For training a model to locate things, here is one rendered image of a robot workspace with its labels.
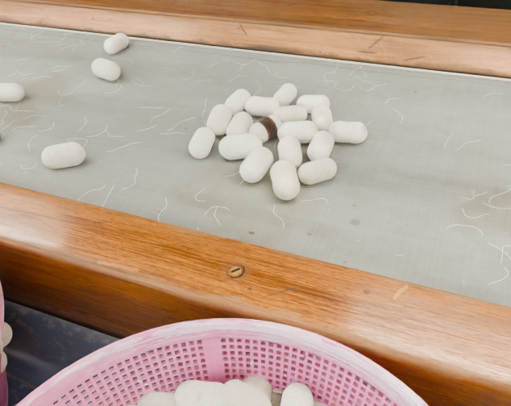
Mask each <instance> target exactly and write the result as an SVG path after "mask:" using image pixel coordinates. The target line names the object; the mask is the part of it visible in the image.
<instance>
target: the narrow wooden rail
mask: <svg viewBox="0 0 511 406"><path fill-rule="evenodd" d="M0 282H1V285H2V292H3V297H4V300H8V301H10V302H13V303H16V304H18V305H22V306H24V307H27V308H29V309H34V310H36V311H39V312H42V313H46V314H48V315H50V316H53V317H57V318H60V319H62V320H65V321H69V322H72V323H74V324H77V325H80V326H83V327H85V328H88V329H92V330H95V331H98V332H100V333H103V334H106V335H109V336H111V337H114V338H118V339H124V338H127V337H129V336H131V335H134V334H138V333H141V332H143V331H146V330H149V329H154V328H157V327H161V326H164V325H171V324H175V323H179V322H183V321H195V320H201V319H213V318H241V319H253V320H260V321H270V322H275V323H280V324H284V325H290V326H293V327H297V328H300V329H304V330H307V331H310V332H312V333H315V334H319V335H322V336H323V337H326V338H329V339H331V340H333V341H336V342H338V343H340V344H342V345H344V346H347V347H349V348H351V349H353V350H354V351H356V352H358V353H360V354H361V355H363V356H365V357H366V358H369V359H371V360H372V361H373V362H374V363H376V364H378V365H379V366H381V367H383V368H384V369H385V370H386V371H388V372H389V373H391V374H392V375H394V376H395V377H396V378H398V379H399V380H400V381H401V382H402V383H404V384H405V385H406V386H407V387H409V388H410V389H411V390H412V391H413V392H415V393H416V394H417V395H418V396H420V397H421V398H422V399H423V400H424V401H425V402H426V403H427V404H428V405H429V406H511V307H509V306H505V305H502V304H496V303H492V302H489V301H486V300H479V299H476V298H472V297H469V296H463V295H460V294H456V293H453V292H447V291H443V290H439V289H436V288H430V287H427V286H423V285H420V284H414V283H410V282H407V281H404V280H397V279H394V278H390V277H387V276H383V275H377V274H374V273H371V272H367V271H361V270H357V269H354V268H350V267H344V266H341V265H338V264H334V263H328V262H325V261H321V260H317V259H311V258H308V257H305V256H301V255H295V254H292V253H288V252H285V251H279V250H275V249H272V248H268V247H265V246H259V245H256V244H252V243H249V242H243V241H239V240H235V239H232V238H226V237H223V236H219V235H216V234H210V233H206V232H203V231H200V230H193V229H190V228H186V227H183V226H177V225H173V224H170V223H167V222H161V221H157V220H153V219H150V218H146V217H140V216H137V215H134V214H130V213H124V212H121V211H118V210H113V209H107V208H104V207H101V206H97V205H91V204H88V203H85V202H81V201H75V200H71V199H68V198H64V197H58V196H55V195H52V194H48V193H42V192H39V191H35V190H31V189H28V188H22V187H19V186H15V185H12V184H6V183H2V182H0Z"/></svg>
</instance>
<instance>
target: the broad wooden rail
mask: <svg viewBox="0 0 511 406"><path fill-rule="evenodd" d="M0 23H11V24H18V25H26V26H33V27H47V28H55V29H62V30H70V31H83V32H91V33H98V34H106V35H116V34H118V33H123V34H125V35H126V36H127V37H135V38H142V39H156V40H163V41H171V42H179V43H187V44H200V45H208V46H215V47H223V48H237V49H244V50H252V51H259V52H273V53H280V54H288V55H295V56H309V57H317V58H324V59H332V60H345V61H353V62H360V63H368V64H382V65H389V66H397V67H404V68H418V69H425V70H433V71H440V72H448V73H462V74H469V75H477V76H484V77H498V78H505V79H511V10H504V9H492V8H480V7H469V6H446V5H435V4H423V3H411V2H389V1H377V0H0Z"/></svg>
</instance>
